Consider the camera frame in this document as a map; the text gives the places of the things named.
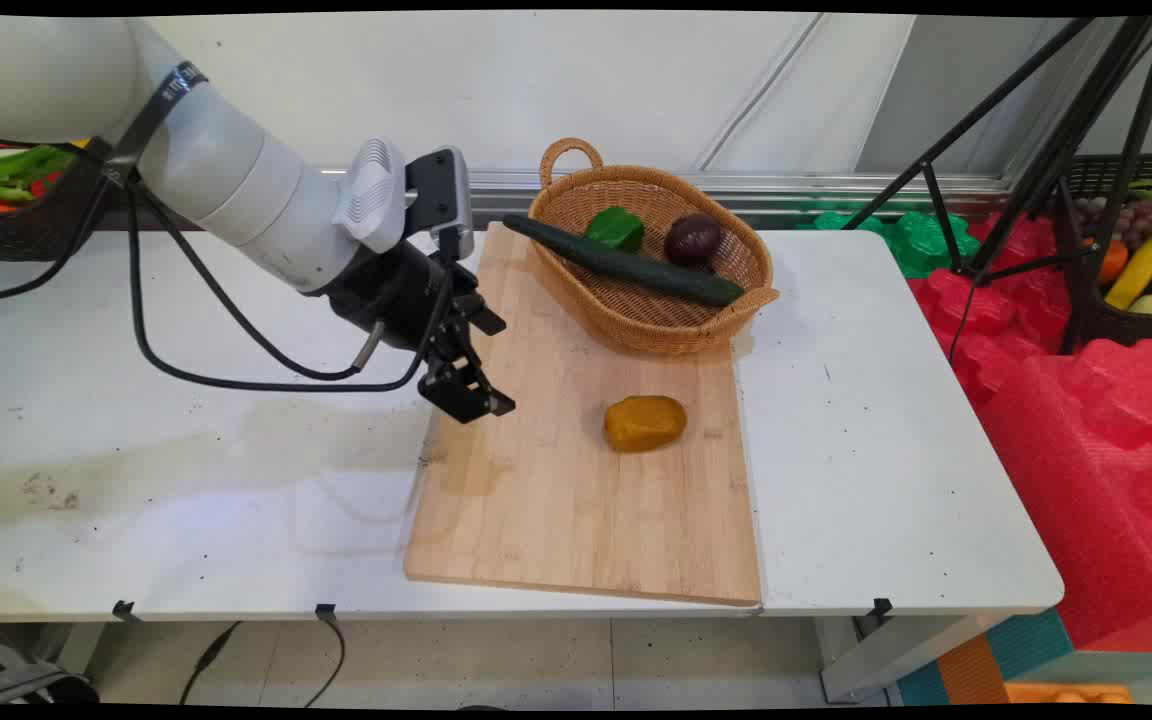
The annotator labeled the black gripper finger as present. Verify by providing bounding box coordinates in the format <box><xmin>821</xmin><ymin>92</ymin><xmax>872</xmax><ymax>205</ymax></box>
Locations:
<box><xmin>417</xmin><ymin>355</ymin><xmax>517</xmax><ymax>425</ymax></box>
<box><xmin>456</xmin><ymin>292</ymin><xmax>508</xmax><ymax>338</ymax></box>

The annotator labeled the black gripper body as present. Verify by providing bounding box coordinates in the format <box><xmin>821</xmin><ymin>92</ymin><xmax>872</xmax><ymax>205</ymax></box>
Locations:
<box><xmin>325</xmin><ymin>238</ymin><xmax>482</xmax><ymax>353</ymax></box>

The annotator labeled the bamboo cutting board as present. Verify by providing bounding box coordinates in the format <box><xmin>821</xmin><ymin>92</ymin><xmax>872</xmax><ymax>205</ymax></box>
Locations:
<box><xmin>404</xmin><ymin>222</ymin><xmax>763</xmax><ymax>607</ymax></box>

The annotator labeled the dark green cucumber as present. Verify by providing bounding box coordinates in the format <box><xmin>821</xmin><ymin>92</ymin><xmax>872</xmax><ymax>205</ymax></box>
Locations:
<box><xmin>502</xmin><ymin>214</ymin><xmax>746</xmax><ymax>309</ymax></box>

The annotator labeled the green bell pepper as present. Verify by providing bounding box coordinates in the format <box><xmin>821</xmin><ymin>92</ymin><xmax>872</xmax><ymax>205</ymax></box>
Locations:
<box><xmin>584</xmin><ymin>206</ymin><xmax>647</xmax><ymax>254</ymax></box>

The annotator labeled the woven wicker basket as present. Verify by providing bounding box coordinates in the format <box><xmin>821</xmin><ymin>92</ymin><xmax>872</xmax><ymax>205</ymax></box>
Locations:
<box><xmin>527</xmin><ymin>138</ymin><xmax>781</xmax><ymax>357</ymax></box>

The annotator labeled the purple red onion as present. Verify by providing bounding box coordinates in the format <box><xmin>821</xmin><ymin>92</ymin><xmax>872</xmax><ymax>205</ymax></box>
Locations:
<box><xmin>663</xmin><ymin>213</ymin><xmax>724</xmax><ymax>269</ymax></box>

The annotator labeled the black crate of vegetables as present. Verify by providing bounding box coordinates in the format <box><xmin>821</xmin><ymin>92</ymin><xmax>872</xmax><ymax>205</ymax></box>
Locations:
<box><xmin>0</xmin><ymin>138</ymin><xmax>115</xmax><ymax>265</ymax></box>

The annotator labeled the green foam block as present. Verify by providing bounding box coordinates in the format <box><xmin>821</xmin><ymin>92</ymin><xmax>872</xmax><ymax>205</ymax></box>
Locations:
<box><xmin>798</xmin><ymin>208</ymin><xmax>982</xmax><ymax>280</ymax></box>

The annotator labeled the red foam block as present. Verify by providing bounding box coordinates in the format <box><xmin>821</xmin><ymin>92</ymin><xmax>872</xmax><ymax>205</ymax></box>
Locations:
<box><xmin>908</xmin><ymin>212</ymin><xmax>1152</xmax><ymax>653</ymax></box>

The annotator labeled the black crate of fruit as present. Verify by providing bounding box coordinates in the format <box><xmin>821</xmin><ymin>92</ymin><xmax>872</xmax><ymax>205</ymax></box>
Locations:
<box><xmin>1064</xmin><ymin>152</ymin><xmax>1152</xmax><ymax>351</ymax></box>

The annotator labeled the yellow banana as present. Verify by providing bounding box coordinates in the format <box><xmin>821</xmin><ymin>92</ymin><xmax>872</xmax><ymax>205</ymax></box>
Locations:
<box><xmin>1104</xmin><ymin>224</ymin><xmax>1152</xmax><ymax>311</ymax></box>

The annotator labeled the purple grape bunch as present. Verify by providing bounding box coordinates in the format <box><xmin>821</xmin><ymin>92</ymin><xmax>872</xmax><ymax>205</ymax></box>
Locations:
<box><xmin>1076</xmin><ymin>197</ymin><xmax>1152</xmax><ymax>251</ymax></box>

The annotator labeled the orange foam mat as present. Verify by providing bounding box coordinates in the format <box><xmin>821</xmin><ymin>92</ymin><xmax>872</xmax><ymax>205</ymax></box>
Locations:
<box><xmin>1004</xmin><ymin>682</ymin><xmax>1135</xmax><ymax>706</ymax></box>

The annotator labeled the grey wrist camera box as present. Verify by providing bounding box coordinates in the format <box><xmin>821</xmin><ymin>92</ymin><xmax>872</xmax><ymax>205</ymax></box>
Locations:
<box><xmin>405</xmin><ymin>146</ymin><xmax>475</xmax><ymax>263</ymax></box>

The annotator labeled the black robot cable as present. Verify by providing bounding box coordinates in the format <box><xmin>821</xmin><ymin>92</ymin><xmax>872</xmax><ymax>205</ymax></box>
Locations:
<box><xmin>0</xmin><ymin>130</ymin><xmax>457</xmax><ymax>393</ymax></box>

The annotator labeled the black floor cable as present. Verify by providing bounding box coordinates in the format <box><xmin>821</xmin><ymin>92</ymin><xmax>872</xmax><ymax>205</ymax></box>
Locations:
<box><xmin>179</xmin><ymin>606</ymin><xmax>347</xmax><ymax>709</ymax></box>

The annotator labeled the black camera tripod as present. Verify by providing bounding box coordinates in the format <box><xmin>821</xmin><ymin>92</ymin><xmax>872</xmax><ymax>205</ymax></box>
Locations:
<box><xmin>841</xmin><ymin>15</ymin><xmax>1152</xmax><ymax>356</ymax></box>

